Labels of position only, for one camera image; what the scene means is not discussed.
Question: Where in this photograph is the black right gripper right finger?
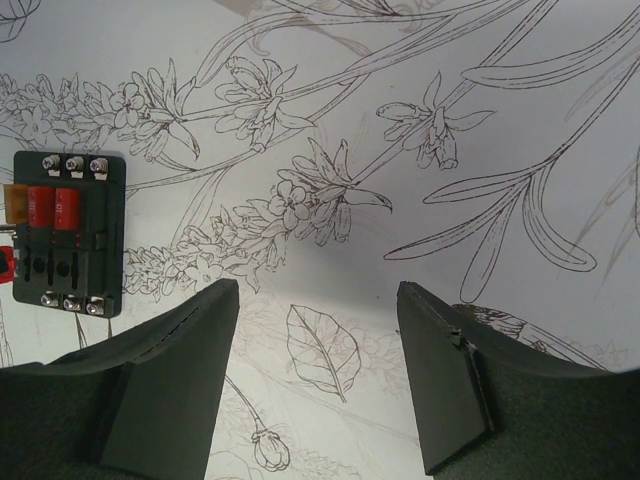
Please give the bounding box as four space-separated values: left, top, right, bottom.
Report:
397 281 639 479

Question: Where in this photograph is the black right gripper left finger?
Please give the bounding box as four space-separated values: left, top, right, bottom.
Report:
1 279 239 479

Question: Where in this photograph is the orange blade fuse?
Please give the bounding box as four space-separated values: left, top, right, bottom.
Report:
3 184 29 225

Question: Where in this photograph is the red blade fuse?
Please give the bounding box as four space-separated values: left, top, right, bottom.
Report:
54 188 82 231
27 186 55 229
0 246 16 284

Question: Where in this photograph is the black fuse box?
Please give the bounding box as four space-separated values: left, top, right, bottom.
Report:
11 150 127 318

